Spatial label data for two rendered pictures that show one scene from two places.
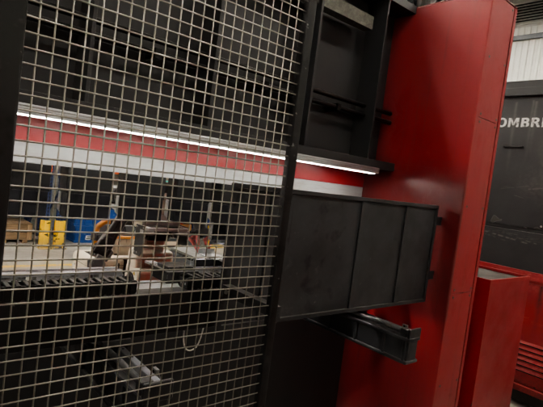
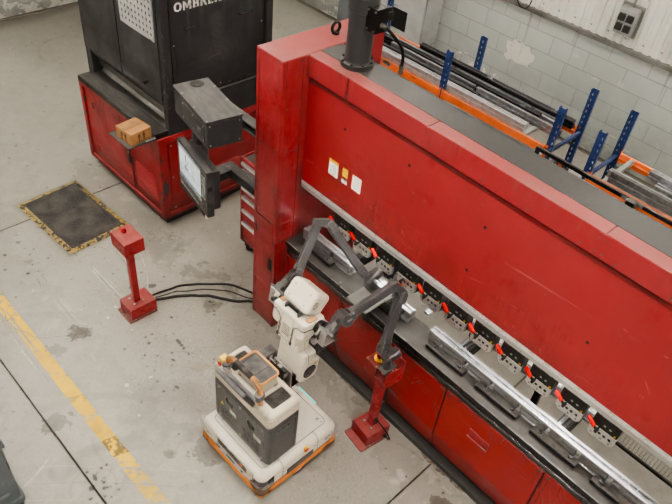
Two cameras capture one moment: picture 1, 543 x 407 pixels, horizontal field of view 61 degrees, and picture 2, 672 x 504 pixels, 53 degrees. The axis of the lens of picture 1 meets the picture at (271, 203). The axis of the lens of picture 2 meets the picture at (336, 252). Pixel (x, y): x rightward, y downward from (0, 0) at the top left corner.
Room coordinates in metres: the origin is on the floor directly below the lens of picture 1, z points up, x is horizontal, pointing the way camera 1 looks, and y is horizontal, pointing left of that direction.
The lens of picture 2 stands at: (2.69, 3.34, 4.14)
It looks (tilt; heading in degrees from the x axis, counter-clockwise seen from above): 42 degrees down; 263
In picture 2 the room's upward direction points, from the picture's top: 7 degrees clockwise
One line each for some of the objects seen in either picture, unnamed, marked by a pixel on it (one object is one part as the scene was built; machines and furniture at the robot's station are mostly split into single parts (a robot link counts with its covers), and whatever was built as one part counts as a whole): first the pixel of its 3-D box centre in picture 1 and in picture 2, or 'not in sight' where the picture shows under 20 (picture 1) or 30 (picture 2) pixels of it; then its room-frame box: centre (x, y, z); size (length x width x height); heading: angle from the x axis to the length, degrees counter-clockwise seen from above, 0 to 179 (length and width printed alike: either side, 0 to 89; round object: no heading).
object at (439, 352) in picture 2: not in sight; (446, 358); (1.60, 0.70, 0.89); 0.30 x 0.05 x 0.03; 130
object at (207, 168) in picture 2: not in sight; (200, 175); (3.20, -0.35, 1.42); 0.45 x 0.12 x 0.36; 121
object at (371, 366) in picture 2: not in sight; (384, 365); (1.96, 0.66, 0.75); 0.20 x 0.16 x 0.18; 123
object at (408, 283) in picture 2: (187, 200); (411, 275); (1.84, 0.33, 1.24); 0.15 x 0.09 x 0.17; 130
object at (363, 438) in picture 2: not in sight; (367, 428); (1.99, 0.67, 0.06); 0.25 x 0.20 x 0.12; 33
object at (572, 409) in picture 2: not in sight; (574, 401); (1.06, 1.25, 1.24); 0.15 x 0.09 x 0.17; 130
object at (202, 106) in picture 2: not in sight; (208, 155); (3.15, -0.43, 1.53); 0.51 x 0.25 x 0.85; 121
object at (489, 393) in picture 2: not in sight; (497, 400); (1.34, 1.00, 0.89); 0.30 x 0.05 x 0.03; 130
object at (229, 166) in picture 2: not in sight; (234, 182); (3.00, -0.61, 1.18); 0.40 x 0.24 x 0.07; 130
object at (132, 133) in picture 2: not in sight; (131, 130); (3.88, -1.42, 1.04); 0.30 x 0.26 x 0.12; 132
